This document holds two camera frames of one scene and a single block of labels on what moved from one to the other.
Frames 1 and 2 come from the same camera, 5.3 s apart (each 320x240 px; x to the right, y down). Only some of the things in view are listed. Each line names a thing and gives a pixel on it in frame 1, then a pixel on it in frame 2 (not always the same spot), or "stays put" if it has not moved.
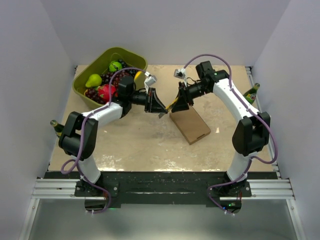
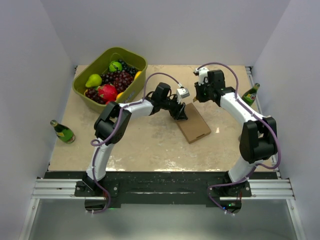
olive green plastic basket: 100,63 stays put
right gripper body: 186,93 -> 203,91
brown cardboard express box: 191,125 stays put
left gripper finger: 157,108 -> 182,115
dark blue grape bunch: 131,72 stays put
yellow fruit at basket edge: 137,75 stays put
